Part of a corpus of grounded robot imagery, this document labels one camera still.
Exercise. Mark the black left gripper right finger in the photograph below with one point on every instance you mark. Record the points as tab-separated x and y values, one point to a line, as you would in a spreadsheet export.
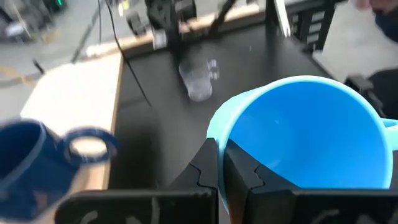
242	186

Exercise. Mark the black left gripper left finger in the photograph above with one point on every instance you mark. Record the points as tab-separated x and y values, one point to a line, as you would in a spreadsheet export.
202	174

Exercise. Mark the light blue plastic mug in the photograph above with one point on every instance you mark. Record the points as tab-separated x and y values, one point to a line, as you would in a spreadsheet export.
311	130

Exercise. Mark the clear glass mug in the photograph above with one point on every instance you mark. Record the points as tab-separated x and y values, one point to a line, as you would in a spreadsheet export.
197	81

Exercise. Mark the dark blue ceramic mug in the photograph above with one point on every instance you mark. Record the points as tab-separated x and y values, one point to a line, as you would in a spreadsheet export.
28	168

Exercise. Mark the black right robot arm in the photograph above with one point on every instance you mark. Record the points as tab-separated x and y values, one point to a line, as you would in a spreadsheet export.
169	18

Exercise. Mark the light wooden table side panel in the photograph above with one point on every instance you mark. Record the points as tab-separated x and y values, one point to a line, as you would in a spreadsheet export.
136	40

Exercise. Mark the person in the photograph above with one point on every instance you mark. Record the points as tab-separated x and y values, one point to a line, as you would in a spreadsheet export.
388	25

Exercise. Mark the person's hand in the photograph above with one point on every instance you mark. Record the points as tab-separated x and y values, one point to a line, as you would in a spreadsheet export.
365	3

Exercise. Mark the white bar bracket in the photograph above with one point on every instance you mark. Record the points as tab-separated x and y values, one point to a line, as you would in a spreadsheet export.
281	17

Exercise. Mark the black table frame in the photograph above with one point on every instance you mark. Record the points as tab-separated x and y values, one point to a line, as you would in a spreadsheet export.
295	18

